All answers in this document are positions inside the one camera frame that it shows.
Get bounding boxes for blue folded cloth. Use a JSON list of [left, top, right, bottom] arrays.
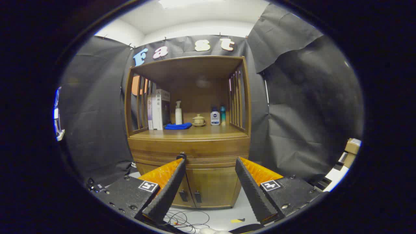
[[164, 122, 192, 130]]

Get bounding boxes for white pump bottle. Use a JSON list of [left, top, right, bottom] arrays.
[[175, 100, 183, 125]]

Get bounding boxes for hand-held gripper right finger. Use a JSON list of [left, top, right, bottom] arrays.
[[235, 157, 327, 225]]

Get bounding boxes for brown wooden cabinet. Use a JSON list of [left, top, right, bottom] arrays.
[[124, 55, 251, 209]]

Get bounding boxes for ceiling light panel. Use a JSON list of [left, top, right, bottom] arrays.
[[159, 0, 228, 8]]

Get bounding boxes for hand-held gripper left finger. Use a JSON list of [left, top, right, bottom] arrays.
[[94, 158, 187, 228]]

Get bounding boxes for thin pale purple book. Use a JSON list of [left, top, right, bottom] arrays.
[[147, 93, 153, 130]]

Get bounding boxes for wooden drawer with black knob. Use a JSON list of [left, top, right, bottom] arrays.
[[129, 139, 249, 168]]

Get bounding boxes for small black floor device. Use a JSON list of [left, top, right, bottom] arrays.
[[87, 178, 106, 193]]

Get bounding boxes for black floor cables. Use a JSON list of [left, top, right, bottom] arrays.
[[164, 210, 212, 234]]

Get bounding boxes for white and blue object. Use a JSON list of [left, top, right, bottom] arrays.
[[54, 87, 65, 141]]

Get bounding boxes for thick white book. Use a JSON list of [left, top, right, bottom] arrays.
[[152, 89, 171, 130]]

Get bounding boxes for wooden cabinet door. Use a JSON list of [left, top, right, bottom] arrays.
[[187, 166, 242, 208], [136, 162, 196, 209]]

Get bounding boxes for cardboard box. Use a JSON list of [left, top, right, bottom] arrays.
[[344, 138, 361, 168]]

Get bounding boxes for wooden countertop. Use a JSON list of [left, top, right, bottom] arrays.
[[130, 125, 249, 139]]

